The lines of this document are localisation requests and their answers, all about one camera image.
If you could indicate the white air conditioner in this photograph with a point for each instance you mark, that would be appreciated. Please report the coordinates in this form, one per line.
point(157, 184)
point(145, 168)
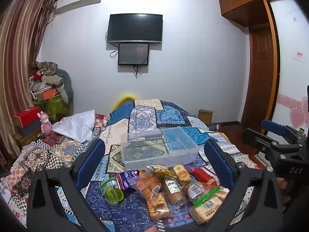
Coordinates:
point(79, 1)

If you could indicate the pile of clothes and boxes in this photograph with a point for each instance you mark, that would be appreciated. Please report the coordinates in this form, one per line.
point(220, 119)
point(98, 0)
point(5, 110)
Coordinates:
point(65, 82)

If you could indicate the small black wall monitor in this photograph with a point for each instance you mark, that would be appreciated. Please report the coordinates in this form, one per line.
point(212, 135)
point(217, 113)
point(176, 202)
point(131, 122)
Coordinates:
point(133, 54)

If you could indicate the wooden overhead cabinet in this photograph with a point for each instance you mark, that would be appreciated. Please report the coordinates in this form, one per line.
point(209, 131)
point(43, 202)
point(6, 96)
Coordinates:
point(241, 2)

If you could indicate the red box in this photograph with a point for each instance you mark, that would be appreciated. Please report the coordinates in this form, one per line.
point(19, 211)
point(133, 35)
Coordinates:
point(26, 116)

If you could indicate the green jelly cup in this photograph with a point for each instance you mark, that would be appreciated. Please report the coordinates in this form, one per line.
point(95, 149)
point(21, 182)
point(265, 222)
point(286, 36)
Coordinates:
point(112, 193)

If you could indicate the patchwork blanket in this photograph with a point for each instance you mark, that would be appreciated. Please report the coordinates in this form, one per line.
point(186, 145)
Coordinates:
point(149, 116)

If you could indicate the orange fried snack bag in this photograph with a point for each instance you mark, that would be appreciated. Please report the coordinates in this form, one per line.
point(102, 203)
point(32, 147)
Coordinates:
point(152, 193)

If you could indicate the clear plastic container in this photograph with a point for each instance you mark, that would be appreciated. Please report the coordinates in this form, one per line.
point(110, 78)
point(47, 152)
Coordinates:
point(144, 159)

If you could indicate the black wall television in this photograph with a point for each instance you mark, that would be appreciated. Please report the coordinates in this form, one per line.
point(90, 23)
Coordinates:
point(135, 27)

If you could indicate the purple snack packet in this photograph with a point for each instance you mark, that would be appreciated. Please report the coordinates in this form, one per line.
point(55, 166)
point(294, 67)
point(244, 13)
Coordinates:
point(125, 178)

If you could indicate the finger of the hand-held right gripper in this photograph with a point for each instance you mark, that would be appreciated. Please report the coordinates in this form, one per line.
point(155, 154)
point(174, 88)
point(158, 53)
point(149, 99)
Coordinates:
point(272, 127)
point(253, 137)

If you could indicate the white pillow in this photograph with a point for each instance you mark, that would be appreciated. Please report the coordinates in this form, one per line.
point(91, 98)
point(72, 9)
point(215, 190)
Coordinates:
point(74, 125)

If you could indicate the green patterned box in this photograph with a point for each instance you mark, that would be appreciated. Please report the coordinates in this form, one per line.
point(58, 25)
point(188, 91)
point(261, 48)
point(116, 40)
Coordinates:
point(56, 107)

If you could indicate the wooden door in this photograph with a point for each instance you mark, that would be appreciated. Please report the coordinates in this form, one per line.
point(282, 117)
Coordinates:
point(260, 77)

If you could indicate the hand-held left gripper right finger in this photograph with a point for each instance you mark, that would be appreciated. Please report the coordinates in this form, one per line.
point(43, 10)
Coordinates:
point(218, 164)

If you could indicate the person's right hand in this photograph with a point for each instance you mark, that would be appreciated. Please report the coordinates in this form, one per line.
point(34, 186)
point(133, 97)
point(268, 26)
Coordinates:
point(284, 189)

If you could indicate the striped brown curtain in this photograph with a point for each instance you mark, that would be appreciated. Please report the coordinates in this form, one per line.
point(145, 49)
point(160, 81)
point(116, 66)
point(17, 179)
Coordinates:
point(21, 53)

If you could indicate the red label sticker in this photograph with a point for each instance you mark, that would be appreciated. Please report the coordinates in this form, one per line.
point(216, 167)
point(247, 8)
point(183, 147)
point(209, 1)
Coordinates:
point(298, 55)

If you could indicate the red snack packet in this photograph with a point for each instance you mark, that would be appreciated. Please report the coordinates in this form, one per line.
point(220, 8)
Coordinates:
point(202, 174)

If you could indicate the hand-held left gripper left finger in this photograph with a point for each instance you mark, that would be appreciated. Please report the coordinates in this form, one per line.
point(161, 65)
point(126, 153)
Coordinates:
point(93, 159)

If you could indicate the grey box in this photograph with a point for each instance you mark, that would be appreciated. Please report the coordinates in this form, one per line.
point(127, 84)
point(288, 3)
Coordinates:
point(27, 129)

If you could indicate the yellow fuzzy object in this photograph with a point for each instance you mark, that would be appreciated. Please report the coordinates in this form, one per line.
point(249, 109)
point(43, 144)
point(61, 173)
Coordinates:
point(125, 99)

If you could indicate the small cake packet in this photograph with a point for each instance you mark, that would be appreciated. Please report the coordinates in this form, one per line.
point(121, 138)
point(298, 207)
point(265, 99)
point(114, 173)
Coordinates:
point(181, 172)

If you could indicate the green-striped biscuit bag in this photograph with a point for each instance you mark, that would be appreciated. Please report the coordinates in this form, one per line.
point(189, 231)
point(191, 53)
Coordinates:
point(205, 205)

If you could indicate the patterned cloth bag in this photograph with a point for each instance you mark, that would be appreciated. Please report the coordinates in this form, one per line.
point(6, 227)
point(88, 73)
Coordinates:
point(47, 67)

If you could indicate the cardboard box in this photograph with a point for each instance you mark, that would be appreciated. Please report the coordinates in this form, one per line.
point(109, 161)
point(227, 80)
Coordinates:
point(205, 117)

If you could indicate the pink toy figure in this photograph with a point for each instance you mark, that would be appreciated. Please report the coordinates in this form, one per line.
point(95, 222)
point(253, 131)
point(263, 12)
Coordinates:
point(45, 125)

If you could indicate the orange box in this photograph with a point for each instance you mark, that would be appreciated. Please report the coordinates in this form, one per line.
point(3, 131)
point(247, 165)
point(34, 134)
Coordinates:
point(47, 94)

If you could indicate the round biscuit packet white label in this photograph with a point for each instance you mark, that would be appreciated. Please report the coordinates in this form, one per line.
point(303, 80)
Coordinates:
point(172, 188)

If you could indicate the wooden nightstand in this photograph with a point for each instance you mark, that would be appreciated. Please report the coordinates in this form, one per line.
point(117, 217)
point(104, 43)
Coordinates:
point(24, 141)

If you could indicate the yellow patterned snack packet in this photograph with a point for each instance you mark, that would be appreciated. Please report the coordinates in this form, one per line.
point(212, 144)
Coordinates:
point(164, 171)

